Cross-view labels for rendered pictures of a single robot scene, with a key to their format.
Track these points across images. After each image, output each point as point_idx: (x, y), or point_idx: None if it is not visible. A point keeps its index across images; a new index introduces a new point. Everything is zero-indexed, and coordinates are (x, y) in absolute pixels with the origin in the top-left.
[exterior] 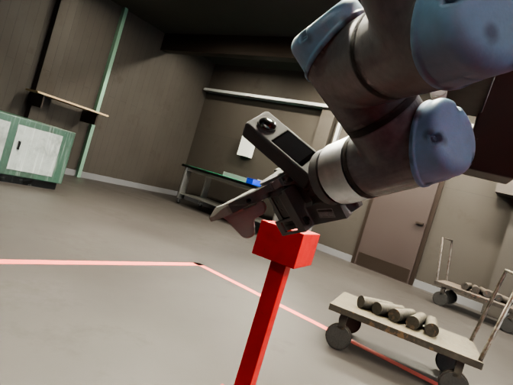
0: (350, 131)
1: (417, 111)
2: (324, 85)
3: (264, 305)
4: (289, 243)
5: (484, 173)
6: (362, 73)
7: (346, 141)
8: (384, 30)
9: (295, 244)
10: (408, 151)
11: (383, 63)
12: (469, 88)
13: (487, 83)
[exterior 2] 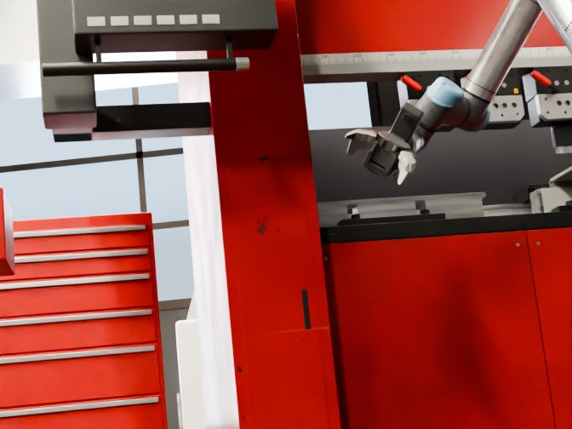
0: (434, 130)
1: None
2: (451, 113)
3: None
4: (11, 228)
5: (88, 120)
6: (466, 119)
7: (416, 130)
8: (481, 115)
9: (12, 228)
10: (428, 140)
11: (473, 121)
12: (171, 46)
13: (189, 50)
